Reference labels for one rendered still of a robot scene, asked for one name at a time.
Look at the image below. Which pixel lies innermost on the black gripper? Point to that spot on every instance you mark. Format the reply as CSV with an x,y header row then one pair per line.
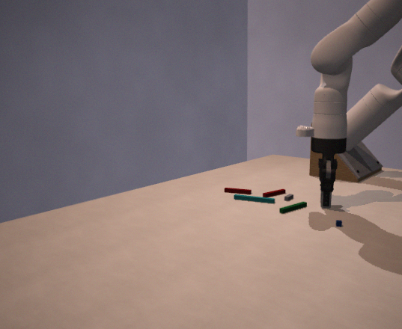
x,y
328,147

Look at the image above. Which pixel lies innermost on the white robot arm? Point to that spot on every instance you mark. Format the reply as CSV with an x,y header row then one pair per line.
x,y
330,56

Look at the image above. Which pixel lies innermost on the turquoise rod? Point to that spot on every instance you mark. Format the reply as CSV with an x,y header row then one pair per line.
x,y
253,198

